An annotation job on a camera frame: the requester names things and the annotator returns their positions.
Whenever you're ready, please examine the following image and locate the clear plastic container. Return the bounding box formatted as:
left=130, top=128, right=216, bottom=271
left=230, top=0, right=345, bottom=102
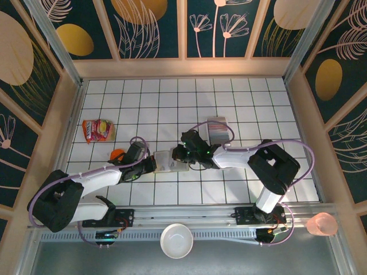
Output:
left=153, top=149, right=192, bottom=174

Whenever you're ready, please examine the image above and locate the clear plastic card tray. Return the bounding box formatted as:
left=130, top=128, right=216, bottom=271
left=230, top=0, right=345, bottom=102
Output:
left=206, top=116, right=233, bottom=144

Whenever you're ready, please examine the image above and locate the stack of credit cards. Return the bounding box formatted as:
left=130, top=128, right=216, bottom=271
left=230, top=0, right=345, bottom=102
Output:
left=208, top=117, right=232, bottom=143

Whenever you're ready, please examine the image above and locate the orange plush toy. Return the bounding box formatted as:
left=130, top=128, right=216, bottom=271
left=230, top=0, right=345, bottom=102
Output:
left=110, top=148, right=127, bottom=161

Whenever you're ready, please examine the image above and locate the colourful fruit candy bag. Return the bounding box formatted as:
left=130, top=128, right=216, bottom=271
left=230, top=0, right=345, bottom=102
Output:
left=81, top=119, right=117, bottom=145

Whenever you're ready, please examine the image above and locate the left controller board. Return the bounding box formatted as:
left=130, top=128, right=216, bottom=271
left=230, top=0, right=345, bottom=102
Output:
left=95, top=228, right=120, bottom=248

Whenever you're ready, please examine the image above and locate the controller board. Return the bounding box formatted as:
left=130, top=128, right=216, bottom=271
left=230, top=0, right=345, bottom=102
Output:
left=95, top=228, right=120, bottom=248
left=256, top=225, right=289, bottom=246

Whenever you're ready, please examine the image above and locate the white bowl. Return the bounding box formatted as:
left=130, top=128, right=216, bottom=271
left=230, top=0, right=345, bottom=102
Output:
left=159, top=223, right=194, bottom=260

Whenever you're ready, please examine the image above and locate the right controller board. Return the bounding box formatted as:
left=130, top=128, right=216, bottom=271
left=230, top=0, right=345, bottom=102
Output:
left=256, top=225, right=289, bottom=246

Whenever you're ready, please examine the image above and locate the pink plastic cup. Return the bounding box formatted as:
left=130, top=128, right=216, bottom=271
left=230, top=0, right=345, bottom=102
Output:
left=305, top=211, right=339, bottom=237

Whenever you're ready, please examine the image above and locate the gold oval feather panel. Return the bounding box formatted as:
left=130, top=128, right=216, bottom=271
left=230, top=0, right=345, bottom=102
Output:
left=299, top=0, right=367, bottom=125

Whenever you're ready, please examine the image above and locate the cream circle gold lines panel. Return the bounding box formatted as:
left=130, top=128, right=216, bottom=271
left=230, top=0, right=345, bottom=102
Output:
left=0, top=4, right=63, bottom=127

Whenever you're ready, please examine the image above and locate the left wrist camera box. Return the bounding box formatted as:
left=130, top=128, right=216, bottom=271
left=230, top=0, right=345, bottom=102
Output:
left=127, top=142, right=145, bottom=157

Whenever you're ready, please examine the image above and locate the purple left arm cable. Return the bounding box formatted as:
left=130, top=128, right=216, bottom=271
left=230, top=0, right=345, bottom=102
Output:
left=28, top=136, right=151, bottom=249

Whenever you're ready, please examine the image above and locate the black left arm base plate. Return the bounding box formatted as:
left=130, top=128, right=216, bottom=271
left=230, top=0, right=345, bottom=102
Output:
left=82, top=208, right=135, bottom=229

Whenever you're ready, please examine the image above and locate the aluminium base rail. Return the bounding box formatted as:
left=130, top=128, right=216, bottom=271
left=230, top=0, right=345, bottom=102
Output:
left=28, top=202, right=338, bottom=230

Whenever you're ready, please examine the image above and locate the perforated metal cable duct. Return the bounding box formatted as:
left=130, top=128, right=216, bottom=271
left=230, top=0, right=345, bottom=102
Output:
left=40, top=229, right=259, bottom=243

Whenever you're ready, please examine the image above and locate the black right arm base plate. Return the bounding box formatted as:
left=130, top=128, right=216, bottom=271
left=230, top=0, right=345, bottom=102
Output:
left=234, top=206, right=287, bottom=226

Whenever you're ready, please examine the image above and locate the aluminium table edge rail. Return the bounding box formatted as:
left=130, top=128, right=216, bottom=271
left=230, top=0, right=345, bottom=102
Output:
left=47, top=80, right=87, bottom=206

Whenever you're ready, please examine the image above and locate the pink flowers wall panel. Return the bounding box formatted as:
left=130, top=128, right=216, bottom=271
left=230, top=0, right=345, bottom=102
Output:
left=185, top=0, right=255, bottom=60

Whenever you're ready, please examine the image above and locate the single flower wall panel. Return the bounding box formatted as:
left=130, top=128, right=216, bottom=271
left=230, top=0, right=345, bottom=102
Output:
left=0, top=87, right=44, bottom=213

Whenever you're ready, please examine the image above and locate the leaf outline wall panel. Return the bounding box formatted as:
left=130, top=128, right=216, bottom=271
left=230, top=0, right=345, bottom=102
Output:
left=99, top=0, right=184, bottom=60

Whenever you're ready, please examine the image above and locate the gold ovals wall panel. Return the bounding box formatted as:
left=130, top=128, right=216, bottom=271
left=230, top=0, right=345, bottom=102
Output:
left=38, top=0, right=120, bottom=61

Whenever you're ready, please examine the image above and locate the aluminium corner post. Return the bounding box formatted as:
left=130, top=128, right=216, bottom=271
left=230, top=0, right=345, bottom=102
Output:
left=24, top=0, right=84, bottom=87
left=282, top=0, right=336, bottom=84

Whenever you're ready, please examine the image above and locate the leaf lines wall panel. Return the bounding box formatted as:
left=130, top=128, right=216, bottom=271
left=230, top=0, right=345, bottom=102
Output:
left=325, top=105, right=367, bottom=206

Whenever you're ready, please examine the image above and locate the cream circle wall panel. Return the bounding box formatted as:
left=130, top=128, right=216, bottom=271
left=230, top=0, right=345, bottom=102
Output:
left=251, top=0, right=326, bottom=60

